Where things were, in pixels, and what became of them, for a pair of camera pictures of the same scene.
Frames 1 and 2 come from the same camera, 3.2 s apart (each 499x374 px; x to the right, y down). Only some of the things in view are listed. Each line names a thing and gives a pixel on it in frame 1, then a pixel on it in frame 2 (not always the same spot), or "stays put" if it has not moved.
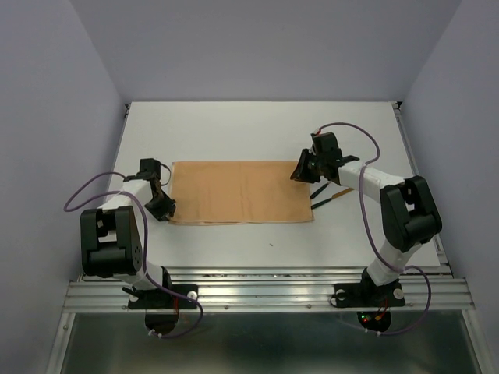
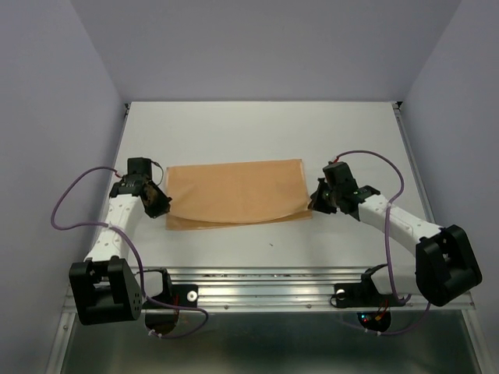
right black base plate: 365,295 stays put
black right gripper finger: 307,168 to 320,199
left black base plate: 157,298 stays put
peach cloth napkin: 238,192 stays put
